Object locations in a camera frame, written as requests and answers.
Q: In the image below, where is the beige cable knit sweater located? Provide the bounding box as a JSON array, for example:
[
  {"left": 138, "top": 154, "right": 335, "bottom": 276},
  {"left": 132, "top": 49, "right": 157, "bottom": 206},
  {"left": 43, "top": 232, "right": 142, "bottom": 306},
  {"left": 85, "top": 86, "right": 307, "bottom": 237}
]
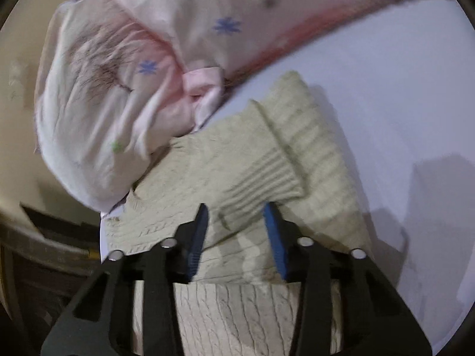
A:
[{"left": 105, "top": 71, "right": 371, "bottom": 355}]

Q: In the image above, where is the lavender bed sheet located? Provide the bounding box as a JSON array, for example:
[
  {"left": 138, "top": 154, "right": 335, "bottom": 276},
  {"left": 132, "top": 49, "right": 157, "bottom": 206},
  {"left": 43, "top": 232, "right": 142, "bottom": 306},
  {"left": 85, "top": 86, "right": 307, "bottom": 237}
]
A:
[{"left": 97, "top": 0, "right": 475, "bottom": 355}]

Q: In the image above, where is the pink floral duvet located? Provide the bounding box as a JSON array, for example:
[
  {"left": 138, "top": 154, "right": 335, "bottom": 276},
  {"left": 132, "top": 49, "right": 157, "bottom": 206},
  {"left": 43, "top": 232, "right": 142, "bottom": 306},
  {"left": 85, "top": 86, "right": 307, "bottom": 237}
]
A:
[{"left": 35, "top": 0, "right": 407, "bottom": 213}]

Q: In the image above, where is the dark wall television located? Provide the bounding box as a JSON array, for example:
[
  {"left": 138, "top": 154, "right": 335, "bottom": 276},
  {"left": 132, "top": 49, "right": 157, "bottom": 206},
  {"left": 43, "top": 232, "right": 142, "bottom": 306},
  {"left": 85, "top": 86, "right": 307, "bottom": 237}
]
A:
[{"left": 20, "top": 203, "right": 100, "bottom": 251}]

